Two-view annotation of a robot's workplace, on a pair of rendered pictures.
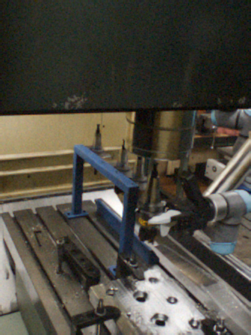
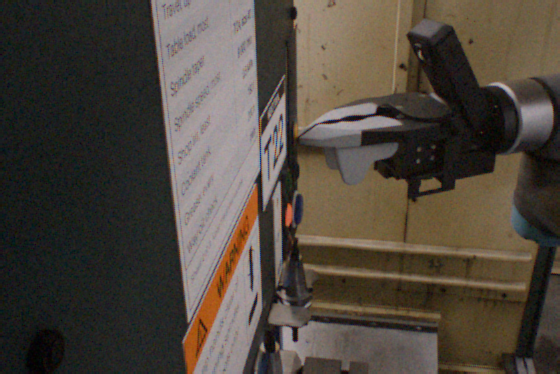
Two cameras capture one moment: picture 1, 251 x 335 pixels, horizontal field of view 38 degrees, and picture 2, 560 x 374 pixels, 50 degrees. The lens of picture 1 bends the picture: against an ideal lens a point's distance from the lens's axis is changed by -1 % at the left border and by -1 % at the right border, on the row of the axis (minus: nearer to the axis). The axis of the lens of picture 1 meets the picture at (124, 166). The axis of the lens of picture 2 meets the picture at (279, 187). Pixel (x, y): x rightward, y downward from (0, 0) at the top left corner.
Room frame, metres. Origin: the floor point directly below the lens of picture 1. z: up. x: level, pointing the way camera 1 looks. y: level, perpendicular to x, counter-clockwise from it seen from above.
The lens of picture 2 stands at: (0.79, -0.42, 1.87)
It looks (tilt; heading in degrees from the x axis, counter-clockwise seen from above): 28 degrees down; 41
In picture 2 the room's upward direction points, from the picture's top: 1 degrees counter-clockwise
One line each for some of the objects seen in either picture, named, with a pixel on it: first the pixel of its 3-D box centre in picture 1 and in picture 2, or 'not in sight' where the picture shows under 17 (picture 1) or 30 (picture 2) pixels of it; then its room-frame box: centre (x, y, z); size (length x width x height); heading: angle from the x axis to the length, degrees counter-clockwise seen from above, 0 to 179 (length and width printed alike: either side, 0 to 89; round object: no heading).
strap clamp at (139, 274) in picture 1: (131, 272); not in sight; (0.98, -0.05, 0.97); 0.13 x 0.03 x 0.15; 31
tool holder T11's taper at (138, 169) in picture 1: (138, 167); not in sight; (1.16, -0.05, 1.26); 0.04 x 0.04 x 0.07
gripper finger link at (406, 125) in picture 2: not in sight; (400, 128); (1.26, -0.17, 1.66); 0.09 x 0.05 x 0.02; 151
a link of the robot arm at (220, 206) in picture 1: (211, 207); not in sight; (0.93, -0.25, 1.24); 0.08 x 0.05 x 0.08; 31
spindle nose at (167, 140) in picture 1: (160, 125); not in sight; (0.82, -0.07, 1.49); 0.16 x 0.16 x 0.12
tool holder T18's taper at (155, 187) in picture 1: (152, 189); not in sight; (0.82, -0.07, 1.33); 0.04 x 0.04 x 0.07
